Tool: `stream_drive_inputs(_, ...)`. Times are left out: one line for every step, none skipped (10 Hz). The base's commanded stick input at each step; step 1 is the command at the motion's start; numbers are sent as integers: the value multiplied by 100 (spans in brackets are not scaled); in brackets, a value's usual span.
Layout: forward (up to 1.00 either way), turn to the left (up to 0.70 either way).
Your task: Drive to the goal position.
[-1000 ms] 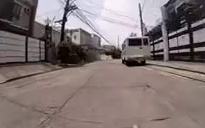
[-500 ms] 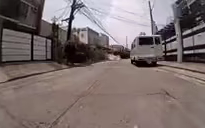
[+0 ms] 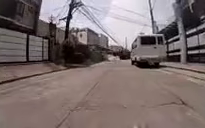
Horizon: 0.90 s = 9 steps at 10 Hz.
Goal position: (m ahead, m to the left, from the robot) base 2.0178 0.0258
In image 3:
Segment grey concrete pavement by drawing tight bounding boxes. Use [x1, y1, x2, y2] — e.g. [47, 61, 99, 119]
[0, 60, 106, 89]

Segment white van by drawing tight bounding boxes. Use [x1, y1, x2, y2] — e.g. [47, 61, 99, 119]
[129, 33, 168, 69]

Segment row of pale buildings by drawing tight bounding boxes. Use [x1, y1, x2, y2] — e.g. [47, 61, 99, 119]
[36, 18, 110, 50]

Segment grey concrete pole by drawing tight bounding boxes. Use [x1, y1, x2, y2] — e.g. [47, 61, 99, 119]
[172, 0, 189, 65]

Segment white panelled fence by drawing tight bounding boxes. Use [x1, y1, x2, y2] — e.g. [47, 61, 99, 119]
[0, 26, 51, 65]

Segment brown multi-storey building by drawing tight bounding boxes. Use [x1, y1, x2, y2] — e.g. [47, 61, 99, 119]
[0, 0, 44, 66]

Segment white and dark fence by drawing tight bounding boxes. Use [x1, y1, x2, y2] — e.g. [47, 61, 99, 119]
[162, 19, 205, 65]

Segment grey pavement with kerb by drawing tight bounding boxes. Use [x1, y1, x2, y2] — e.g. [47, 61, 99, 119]
[159, 61, 205, 77]

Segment thin pole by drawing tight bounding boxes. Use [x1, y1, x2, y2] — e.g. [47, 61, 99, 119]
[147, 0, 158, 35]

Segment bushes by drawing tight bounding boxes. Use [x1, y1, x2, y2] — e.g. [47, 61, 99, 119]
[51, 40, 106, 66]

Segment dark utility pole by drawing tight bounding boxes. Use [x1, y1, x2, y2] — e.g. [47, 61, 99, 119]
[63, 0, 77, 44]

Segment grey concrete road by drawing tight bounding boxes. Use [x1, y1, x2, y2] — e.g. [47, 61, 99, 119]
[0, 59, 205, 128]

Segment overhead wires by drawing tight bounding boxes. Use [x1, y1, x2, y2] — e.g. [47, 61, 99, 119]
[39, 0, 178, 47]

